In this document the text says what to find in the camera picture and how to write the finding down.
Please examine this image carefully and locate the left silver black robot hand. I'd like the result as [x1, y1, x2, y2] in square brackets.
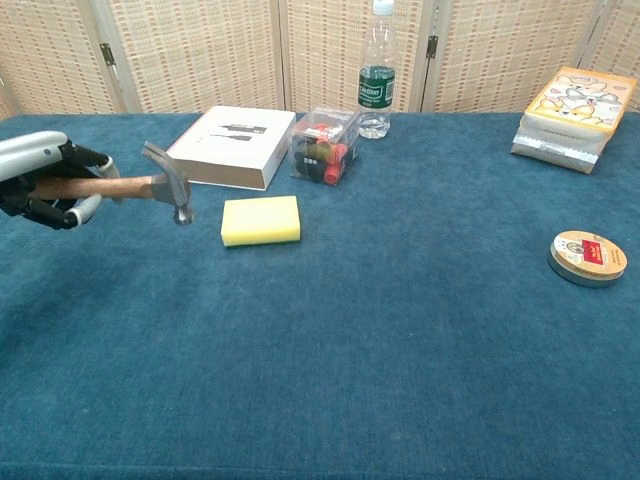
[0, 130, 121, 232]

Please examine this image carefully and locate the bamboo folding screen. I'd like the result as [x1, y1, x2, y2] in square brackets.
[0, 0, 640, 121]

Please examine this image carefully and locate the round tin with red label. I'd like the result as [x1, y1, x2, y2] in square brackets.
[547, 229, 629, 289]

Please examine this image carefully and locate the yellow sponge block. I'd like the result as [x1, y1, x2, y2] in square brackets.
[220, 195, 302, 248]

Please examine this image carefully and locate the white flat product box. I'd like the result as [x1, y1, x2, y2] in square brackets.
[165, 105, 298, 192]

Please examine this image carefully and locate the blue table cloth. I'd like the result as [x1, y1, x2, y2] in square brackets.
[0, 111, 640, 480]

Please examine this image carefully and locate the clear water bottle green label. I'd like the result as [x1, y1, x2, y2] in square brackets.
[357, 0, 397, 141]

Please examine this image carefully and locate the wooden handle claw hammer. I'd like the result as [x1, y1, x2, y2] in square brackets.
[30, 140, 197, 227]

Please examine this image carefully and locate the orange corgi print bag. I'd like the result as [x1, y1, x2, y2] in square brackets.
[509, 66, 639, 176]

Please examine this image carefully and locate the clear box with red items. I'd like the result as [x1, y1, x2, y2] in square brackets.
[289, 106, 361, 188]

